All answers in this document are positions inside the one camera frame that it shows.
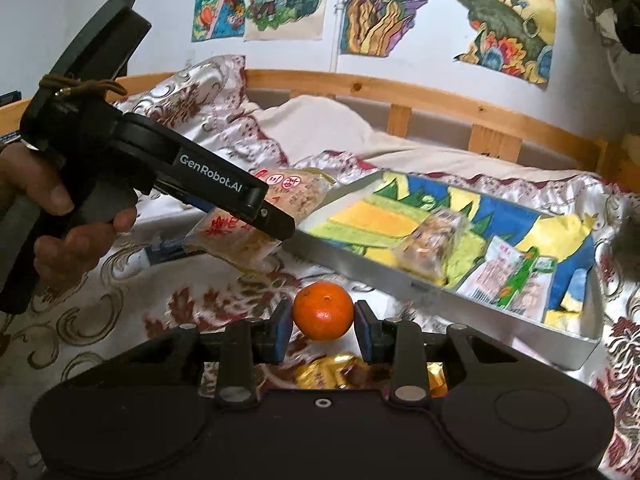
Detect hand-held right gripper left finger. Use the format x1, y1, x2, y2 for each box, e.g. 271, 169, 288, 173
112, 299, 294, 409

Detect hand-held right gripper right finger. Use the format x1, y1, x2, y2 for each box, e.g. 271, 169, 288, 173
354, 301, 522, 409

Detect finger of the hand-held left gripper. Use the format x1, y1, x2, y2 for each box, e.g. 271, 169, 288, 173
159, 182, 297, 242

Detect tangerine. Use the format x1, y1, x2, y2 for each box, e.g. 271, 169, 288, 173
292, 281, 355, 343

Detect clear rice crust packet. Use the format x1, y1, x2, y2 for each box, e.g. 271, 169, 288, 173
186, 166, 335, 276

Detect yellow snack packet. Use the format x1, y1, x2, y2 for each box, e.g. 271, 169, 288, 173
294, 354, 447, 398

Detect metal tray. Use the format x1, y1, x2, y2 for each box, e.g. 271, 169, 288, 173
286, 170, 604, 372

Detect blue and white box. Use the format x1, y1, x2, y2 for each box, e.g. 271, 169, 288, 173
142, 237, 202, 267

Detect clear pastry packet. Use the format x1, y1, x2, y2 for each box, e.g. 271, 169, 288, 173
394, 206, 469, 287

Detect white and green snack packet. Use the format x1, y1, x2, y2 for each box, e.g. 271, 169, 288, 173
461, 235, 559, 322

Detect bright green snack packet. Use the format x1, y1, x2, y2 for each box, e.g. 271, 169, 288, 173
496, 246, 542, 309

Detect person's left hand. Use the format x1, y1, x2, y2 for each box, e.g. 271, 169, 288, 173
0, 142, 138, 292

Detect beige pillow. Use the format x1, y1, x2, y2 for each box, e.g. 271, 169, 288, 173
245, 95, 592, 182

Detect grey patterned clothes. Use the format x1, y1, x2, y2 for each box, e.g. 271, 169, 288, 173
580, 0, 640, 97

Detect dark hanging clothing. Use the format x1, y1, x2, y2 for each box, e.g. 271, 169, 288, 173
580, 0, 640, 56

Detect orange-haired cartoon wall poster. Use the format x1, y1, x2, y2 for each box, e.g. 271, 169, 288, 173
191, 0, 249, 44

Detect blond cartoon figure wall poster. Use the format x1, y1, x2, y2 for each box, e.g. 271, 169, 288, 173
243, 0, 334, 42

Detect swirl and seaweed wall poster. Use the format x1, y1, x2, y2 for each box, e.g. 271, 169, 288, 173
339, 0, 454, 57

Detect colourful landscape wall poster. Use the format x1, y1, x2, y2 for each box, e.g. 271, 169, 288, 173
451, 0, 559, 89

